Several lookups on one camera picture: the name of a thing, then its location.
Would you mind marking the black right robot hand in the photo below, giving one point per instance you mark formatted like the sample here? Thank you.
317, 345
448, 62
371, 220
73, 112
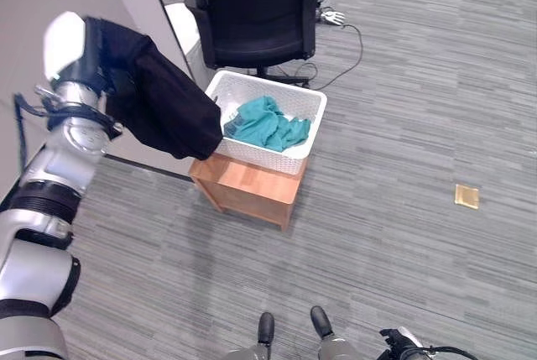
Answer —
400, 345

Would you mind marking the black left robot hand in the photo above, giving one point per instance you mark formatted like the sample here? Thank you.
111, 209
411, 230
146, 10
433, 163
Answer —
64, 45

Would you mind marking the black cloth garment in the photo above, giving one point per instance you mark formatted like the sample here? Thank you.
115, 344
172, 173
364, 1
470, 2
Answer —
168, 112

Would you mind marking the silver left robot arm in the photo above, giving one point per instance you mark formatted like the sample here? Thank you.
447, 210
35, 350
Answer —
69, 158

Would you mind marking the white plastic laundry basket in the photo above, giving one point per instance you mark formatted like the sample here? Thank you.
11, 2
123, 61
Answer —
268, 158

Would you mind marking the silver right robot leg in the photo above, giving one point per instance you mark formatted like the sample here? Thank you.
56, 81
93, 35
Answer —
337, 350

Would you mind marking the silver robot leg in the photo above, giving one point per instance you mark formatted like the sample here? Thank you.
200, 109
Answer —
248, 353
337, 350

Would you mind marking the dark right robot foot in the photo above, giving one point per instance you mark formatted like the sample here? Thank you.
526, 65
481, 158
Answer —
321, 321

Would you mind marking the dark robot foot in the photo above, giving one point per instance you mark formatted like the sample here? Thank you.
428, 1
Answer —
266, 327
321, 321

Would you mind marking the white round bin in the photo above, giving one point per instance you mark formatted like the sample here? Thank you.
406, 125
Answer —
184, 37

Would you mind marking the dark left robot foot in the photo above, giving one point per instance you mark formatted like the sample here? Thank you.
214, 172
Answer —
266, 327

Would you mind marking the silver left robot leg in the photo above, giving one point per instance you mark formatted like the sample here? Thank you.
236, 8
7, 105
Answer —
248, 353

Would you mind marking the yellow square floor patch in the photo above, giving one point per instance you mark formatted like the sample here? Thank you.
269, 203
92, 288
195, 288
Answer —
467, 196

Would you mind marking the black office chair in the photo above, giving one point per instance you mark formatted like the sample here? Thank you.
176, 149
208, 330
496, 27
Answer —
256, 28

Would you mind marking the small wooden stool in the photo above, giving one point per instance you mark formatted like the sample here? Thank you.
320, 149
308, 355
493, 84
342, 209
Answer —
256, 192

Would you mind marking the teal cloth garment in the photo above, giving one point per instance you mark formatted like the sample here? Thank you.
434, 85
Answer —
260, 125

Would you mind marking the white power strip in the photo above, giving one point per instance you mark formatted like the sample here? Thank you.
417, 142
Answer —
334, 17

